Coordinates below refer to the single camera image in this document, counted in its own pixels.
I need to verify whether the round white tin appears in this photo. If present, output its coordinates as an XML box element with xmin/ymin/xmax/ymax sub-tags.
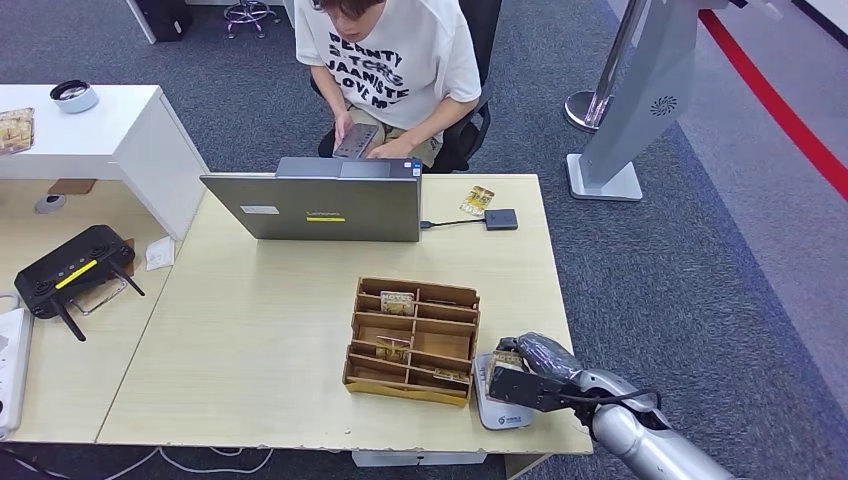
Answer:
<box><xmin>49</xmin><ymin>79</ymin><xmax>101</xmax><ymax>115</ymax></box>

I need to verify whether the grey smartphone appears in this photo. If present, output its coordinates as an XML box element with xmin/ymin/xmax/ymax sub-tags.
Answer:
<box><xmin>332</xmin><ymin>122</ymin><xmax>380</xmax><ymax>160</ymax></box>

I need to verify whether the grey kiosk stand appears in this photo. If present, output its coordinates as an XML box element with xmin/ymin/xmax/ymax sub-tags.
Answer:
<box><xmin>566</xmin><ymin>0</ymin><xmax>730</xmax><ymax>202</ymax></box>

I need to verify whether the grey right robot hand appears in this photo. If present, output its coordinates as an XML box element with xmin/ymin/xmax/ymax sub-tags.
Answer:
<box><xmin>496</xmin><ymin>331</ymin><xmax>586</xmax><ymax>389</ymax></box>

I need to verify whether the white paper slip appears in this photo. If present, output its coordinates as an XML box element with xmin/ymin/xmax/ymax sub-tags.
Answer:
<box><xmin>145</xmin><ymin>235</ymin><xmax>176</xmax><ymax>272</ymax></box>

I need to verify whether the black usb hub cable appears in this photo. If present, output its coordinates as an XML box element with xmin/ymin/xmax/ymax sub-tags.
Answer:
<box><xmin>419</xmin><ymin>218</ymin><xmax>486</xmax><ymax>231</ymax></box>

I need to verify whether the chrome stool base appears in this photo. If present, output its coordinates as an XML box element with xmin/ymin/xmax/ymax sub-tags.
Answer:
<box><xmin>223</xmin><ymin>0</ymin><xmax>281</xmax><ymax>39</ymax></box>

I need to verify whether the wooden compartment organizer box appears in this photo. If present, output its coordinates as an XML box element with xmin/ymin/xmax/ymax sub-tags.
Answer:
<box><xmin>341</xmin><ymin>276</ymin><xmax>482</xmax><ymax>408</ymax></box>

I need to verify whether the white floor cable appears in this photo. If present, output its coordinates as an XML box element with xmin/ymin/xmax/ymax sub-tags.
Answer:
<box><xmin>102</xmin><ymin>445</ymin><xmax>274</xmax><ymax>477</ymax></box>

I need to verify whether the clear acrylic stand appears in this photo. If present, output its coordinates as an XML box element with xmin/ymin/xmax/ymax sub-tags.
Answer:
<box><xmin>68</xmin><ymin>276</ymin><xmax>128</xmax><ymax>317</ymax></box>

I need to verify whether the white desk side panel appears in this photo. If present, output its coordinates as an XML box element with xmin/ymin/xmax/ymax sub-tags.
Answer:
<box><xmin>125</xmin><ymin>0</ymin><xmax>159</xmax><ymax>45</ymax></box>

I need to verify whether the white card reader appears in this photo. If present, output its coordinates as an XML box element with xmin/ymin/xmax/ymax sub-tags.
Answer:
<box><xmin>472</xmin><ymin>352</ymin><xmax>537</xmax><ymax>432</ymax></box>

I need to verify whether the white bracket under desk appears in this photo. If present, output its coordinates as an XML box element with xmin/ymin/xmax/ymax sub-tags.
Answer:
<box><xmin>351</xmin><ymin>450</ymin><xmax>488</xmax><ymax>468</ymax></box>

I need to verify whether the clear pack of gold cards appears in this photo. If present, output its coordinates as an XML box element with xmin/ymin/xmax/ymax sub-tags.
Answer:
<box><xmin>0</xmin><ymin>107</ymin><xmax>36</xmax><ymax>157</ymax></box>

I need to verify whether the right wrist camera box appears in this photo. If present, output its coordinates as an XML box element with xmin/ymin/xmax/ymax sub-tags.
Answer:
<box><xmin>488</xmin><ymin>366</ymin><xmax>566</xmax><ymax>413</ymax></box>

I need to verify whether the black router with antennas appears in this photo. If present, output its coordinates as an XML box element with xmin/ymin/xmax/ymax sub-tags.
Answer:
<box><xmin>14</xmin><ymin>225</ymin><xmax>146</xmax><ymax>343</ymax></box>

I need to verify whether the person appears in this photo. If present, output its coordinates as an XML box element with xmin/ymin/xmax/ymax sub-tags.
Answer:
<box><xmin>294</xmin><ymin>0</ymin><xmax>483</xmax><ymax>170</ymax></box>

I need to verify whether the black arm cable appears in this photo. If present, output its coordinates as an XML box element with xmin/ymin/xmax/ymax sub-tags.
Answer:
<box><xmin>556</xmin><ymin>389</ymin><xmax>664</xmax><ymax>425</ymax></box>

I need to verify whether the person's left hand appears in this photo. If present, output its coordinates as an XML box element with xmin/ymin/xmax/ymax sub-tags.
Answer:
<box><xmin>365</xmin><ymin>135</ymin><xmax>415</xmax><ymax>160</ymax></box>

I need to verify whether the grey laptop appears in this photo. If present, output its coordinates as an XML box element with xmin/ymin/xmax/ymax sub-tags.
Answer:
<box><xmin>199</xmin><ymin>156</ymin><xmax>424</xmax><ymax>242</ymax></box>

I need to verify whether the small black usb hub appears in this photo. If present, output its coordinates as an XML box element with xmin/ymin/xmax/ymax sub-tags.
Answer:
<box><xmin>483</xmin><ymin>208</ymin><xmax>519</xmax><ymax>232</ymax></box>

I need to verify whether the black office chair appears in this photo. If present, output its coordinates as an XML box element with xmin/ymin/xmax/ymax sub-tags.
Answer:
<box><xmin>311</xmin><ymin>0</ymin><xmax>503</xmax><ymax>175</ymax></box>

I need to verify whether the chrome stanchion post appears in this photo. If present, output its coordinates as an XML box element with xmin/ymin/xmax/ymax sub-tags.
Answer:
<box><xmin>563</xmin><ymin>0</ymin><xmax>647</xmax><ymax>134</ymax></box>

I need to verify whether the red floor tape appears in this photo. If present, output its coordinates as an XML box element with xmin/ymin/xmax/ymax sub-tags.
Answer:
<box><xmin>698</xmin><ymin>7</ymin><xmax>848</xmax><ymax>201</ymax></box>

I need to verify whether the person's right hand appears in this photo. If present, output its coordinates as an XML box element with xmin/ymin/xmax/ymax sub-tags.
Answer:
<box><xmin>333</xmin><ymin>109</ymin><xmax>362</xmax><ymax>152</ymax></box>

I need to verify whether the white side table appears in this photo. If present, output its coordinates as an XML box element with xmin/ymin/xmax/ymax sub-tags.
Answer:
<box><xmin>0</xmin><ymin>84</ymin><xmax>210</xmax><ymax>241</ymax></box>

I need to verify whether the brown cardboard piece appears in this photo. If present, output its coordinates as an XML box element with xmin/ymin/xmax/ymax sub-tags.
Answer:
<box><xmin>46</xmin><ymin>178</ymin><xmax>98</xmax><ymax>196</ymax></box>

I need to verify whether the white power strip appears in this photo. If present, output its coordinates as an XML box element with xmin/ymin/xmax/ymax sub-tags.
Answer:
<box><xmin>0</xmin><ymin>307</ymin><xmax>34</xmax><ymax>440</ymax></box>

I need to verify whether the black computer tower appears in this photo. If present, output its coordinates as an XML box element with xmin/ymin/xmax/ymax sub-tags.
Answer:
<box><xmin>135</xmin><ymin>0</ymin><xmax>195</xmax><ymax>44</ymax></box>

